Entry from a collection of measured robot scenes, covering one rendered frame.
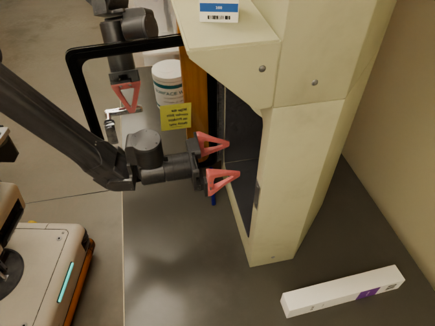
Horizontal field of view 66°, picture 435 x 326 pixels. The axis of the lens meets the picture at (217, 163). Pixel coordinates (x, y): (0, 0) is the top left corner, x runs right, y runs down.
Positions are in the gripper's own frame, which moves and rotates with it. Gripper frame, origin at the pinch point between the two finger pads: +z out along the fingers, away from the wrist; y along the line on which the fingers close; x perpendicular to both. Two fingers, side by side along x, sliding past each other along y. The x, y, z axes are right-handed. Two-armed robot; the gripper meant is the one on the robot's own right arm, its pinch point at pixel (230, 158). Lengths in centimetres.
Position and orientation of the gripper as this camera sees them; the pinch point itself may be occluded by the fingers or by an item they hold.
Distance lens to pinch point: 74.1
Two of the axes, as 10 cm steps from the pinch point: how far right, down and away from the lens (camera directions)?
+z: 9.8, -1.5, 1.4
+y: -2.1, -7.0, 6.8
